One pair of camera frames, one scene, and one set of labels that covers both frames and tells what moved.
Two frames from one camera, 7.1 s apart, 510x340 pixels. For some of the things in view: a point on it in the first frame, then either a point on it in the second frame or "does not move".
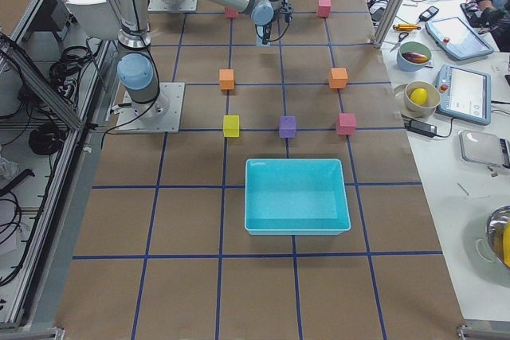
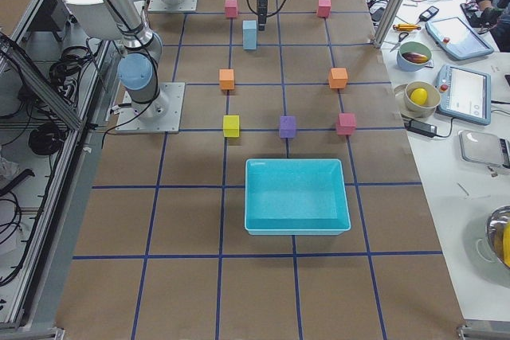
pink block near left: (231, 13) does not move
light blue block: (259, 41) to (249, 42)
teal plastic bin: (296, 197) does not move
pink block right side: (347, 123) does not move
